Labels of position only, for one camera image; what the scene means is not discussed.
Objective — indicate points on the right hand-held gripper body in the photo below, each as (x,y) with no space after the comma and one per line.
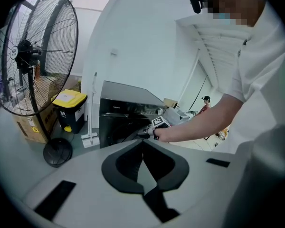
(160,122)

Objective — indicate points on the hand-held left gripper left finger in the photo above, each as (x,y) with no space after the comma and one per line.
(120,170)

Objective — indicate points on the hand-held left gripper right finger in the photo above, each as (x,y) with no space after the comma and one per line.
(168,170)

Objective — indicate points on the person's right forearm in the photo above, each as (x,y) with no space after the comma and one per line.
(204,120)

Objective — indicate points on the black washing machine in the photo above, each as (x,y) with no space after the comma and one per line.
(123,96)

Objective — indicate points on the person's right hand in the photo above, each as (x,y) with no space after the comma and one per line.
(162,135)

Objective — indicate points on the small brown cardboard piece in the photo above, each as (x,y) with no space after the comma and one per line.
(170,103)

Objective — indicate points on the white flat mop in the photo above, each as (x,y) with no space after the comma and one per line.
(91,117)

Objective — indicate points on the black bin with yellow lid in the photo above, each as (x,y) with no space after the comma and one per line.
(70,110)

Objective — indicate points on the brown cardboard box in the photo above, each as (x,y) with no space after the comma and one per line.
(33,129)

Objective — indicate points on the person in white shirt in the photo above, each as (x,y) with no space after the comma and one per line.
(263,79)

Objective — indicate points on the white wall pipe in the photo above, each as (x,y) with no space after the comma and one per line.
(189,76)

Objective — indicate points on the black pedestal fan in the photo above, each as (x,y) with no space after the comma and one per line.
(35,53)

